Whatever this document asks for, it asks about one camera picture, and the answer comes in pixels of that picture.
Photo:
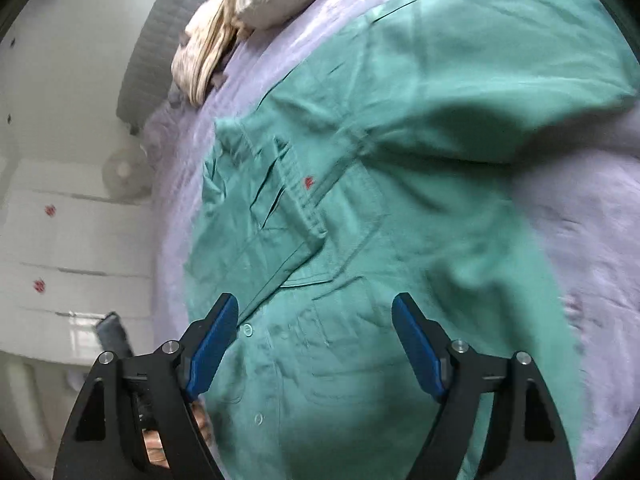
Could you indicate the beige crumpled quilt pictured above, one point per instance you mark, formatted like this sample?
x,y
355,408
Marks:
x,y
202,45

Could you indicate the lavender bed blanket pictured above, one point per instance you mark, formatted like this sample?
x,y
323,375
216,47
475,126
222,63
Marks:
x,y
575,182

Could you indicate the person's left hand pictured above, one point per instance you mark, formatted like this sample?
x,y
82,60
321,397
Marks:
x,y
153,442

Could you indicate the white drawer cabinet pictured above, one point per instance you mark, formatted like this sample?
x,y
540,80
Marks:
x,y
69,256

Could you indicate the grey padded headboard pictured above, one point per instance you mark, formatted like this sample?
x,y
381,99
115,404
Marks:
x,y
147,79

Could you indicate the green work shirt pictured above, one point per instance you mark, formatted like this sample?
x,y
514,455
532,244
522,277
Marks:
x,y
380,165

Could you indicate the white round fan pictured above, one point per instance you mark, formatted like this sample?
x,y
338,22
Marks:
x,y
127,174

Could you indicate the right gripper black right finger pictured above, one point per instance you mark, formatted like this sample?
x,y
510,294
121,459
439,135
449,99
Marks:
x,y
525,437

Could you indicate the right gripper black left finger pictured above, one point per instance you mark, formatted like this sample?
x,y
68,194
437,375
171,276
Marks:
x,y
103,438

